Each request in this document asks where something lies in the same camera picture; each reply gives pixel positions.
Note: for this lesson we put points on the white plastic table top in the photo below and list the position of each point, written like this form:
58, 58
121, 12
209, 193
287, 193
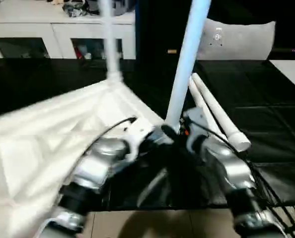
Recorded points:
43, 148

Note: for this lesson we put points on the black sofa with gold label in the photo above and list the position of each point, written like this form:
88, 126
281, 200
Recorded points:
160, 24

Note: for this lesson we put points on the black work mat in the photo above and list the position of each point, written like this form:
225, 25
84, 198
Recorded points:
274, 104

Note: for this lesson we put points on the white side board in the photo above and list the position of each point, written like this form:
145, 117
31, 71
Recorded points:
291, 72

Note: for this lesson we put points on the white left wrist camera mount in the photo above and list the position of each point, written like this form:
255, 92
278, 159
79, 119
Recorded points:
140, 134

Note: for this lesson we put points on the white cabinet with glass doors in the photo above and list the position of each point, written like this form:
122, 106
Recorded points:
50, 29

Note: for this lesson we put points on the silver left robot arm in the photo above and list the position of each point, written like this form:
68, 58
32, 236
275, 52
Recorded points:
95, 163

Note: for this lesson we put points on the beige plush toy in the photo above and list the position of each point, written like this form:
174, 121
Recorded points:
55, 2

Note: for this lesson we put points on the white plastic table leg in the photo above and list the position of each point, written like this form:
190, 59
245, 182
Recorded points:
187, 62
219, 114
199, 96
111, 44

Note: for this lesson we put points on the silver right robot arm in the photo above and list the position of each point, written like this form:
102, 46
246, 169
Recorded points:
234, 168

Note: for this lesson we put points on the grey printed pillow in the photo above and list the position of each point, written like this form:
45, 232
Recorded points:
237, 39

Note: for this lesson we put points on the black plastic packet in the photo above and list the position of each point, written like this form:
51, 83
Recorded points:
74, 7

